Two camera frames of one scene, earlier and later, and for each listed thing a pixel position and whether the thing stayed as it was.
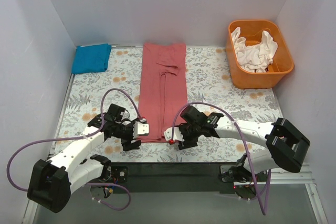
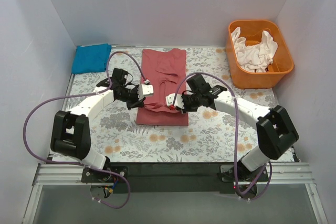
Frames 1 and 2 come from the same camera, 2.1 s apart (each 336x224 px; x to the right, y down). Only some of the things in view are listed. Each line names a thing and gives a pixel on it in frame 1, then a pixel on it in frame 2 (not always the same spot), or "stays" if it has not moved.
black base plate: (175, 177) stays
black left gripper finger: (134, 145) to (131, 104)
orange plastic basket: (282, 63) stays
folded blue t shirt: (91, 58) stays
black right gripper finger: (187, 143) to (185, 110)
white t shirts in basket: (256, 58) stays
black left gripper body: (128, 135) to (135, 102)
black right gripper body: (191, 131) to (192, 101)
